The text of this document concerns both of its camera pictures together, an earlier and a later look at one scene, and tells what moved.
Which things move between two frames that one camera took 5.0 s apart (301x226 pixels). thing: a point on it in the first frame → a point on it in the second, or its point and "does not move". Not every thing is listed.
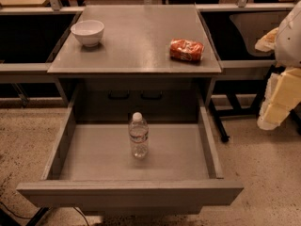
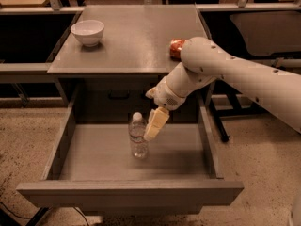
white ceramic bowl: x=89 y=32 does not move
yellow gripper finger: x=267 y=43 → x=151 y=116
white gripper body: x=290 y=42 → x=166 y=96
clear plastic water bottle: x=138 y=136 does not move
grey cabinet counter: x=136 y=64 does not move
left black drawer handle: x=118 y=97 does not move
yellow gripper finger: x=282 y=95 → x=156 y=121
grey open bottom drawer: x=90 y=167 does not move
